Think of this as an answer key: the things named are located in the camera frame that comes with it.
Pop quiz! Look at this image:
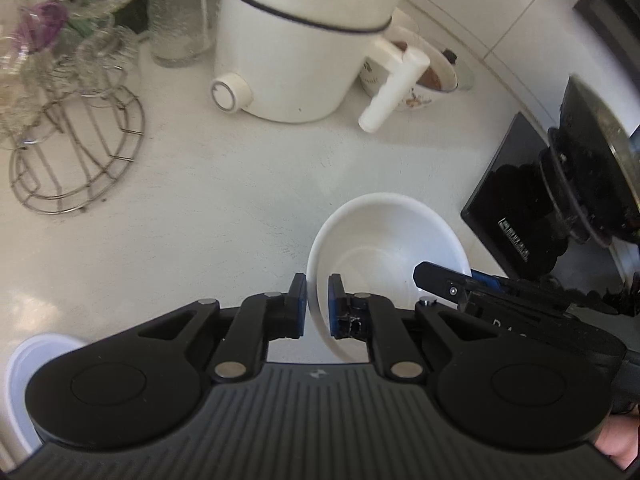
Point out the white ceramic bowl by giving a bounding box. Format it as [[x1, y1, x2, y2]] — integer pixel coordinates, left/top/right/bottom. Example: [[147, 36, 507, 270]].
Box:
[[306, 193, 471, 363]]

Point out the translucent plastic bowl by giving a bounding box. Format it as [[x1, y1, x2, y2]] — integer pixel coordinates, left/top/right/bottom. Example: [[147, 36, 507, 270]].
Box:
[[4, 332, 89, 456]]

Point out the person's right hand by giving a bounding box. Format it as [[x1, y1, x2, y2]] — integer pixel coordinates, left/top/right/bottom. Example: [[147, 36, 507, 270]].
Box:
[[596, 414, 639, 469]]

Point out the black induction cooktop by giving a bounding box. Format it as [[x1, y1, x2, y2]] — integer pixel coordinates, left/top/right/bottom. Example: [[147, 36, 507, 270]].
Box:
[[461, 113, 568, 283]]

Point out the black frying pan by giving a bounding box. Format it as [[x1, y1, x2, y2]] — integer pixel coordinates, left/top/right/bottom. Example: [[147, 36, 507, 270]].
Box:
[[538, 74, 639, 248]]

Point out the glass pot lid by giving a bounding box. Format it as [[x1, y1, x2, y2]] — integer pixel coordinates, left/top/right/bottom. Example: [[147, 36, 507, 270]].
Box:
[[442, 49, 475, 91]]

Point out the floral bowl with brown food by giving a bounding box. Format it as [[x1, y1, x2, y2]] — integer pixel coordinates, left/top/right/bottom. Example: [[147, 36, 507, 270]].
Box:
[[359, 25, 459, 112]]

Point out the white electric cooking pot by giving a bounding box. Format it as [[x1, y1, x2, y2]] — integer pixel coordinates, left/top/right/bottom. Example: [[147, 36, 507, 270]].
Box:
[[210, 0, 431, 132]]

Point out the textured glass pitcher mug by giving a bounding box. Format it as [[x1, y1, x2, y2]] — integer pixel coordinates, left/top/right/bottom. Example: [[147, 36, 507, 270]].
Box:
[[148, 0, 219, 67]]

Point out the wire glass drying rack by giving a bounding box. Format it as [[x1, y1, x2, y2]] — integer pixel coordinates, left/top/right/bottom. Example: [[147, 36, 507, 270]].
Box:
[[0, 0, 148, 216]]

